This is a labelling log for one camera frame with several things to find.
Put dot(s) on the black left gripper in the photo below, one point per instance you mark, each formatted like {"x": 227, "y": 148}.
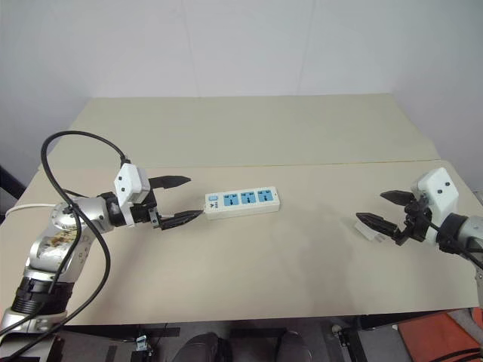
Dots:
{"x": 143, "y": 214}

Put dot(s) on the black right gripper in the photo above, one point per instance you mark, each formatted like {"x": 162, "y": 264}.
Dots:
{"x": 417, "y": 222}

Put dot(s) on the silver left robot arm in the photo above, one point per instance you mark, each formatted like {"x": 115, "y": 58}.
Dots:
{"x": 88, "y": 211}

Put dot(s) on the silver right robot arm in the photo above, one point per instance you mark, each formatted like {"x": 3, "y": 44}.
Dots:
{"x": 473, "y": 230}

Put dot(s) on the small white plug adapter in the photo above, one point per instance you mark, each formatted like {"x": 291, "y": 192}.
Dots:
{"x": 371, "y": 234}

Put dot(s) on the white blue power strip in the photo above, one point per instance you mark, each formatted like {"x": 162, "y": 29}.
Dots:
{"x": 245, "y": 207}

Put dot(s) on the orange bag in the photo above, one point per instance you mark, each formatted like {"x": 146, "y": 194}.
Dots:
{"x": 434, "y": 335}

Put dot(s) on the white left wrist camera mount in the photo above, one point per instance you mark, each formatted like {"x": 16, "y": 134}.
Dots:
{"x": 128, "y": 181}

